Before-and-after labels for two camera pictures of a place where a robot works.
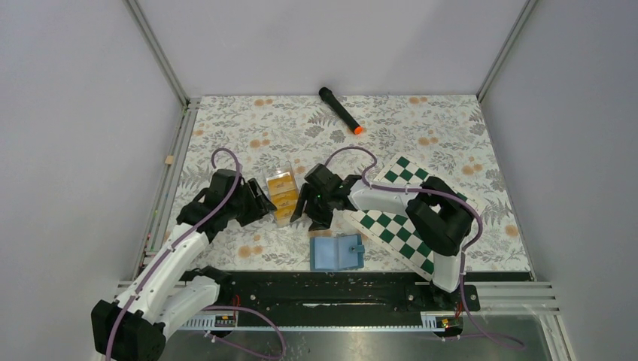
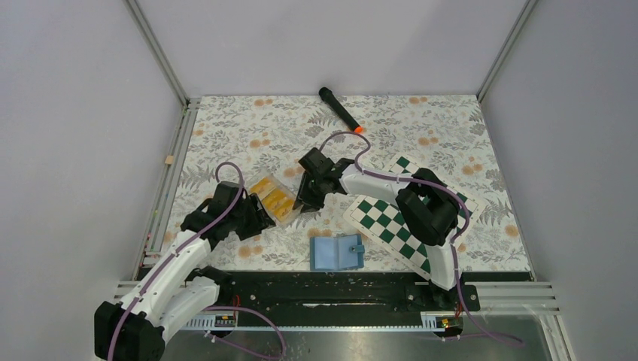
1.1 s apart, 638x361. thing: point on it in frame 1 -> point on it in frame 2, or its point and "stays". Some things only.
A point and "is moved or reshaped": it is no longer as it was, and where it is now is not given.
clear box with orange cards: (283, 189) is moved or reshaped
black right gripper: (322, 221) -> (304, 197)
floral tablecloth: (307, 152) stays
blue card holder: (335, 253) stays
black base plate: (370, 292) stays
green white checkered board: (396, 231) stays
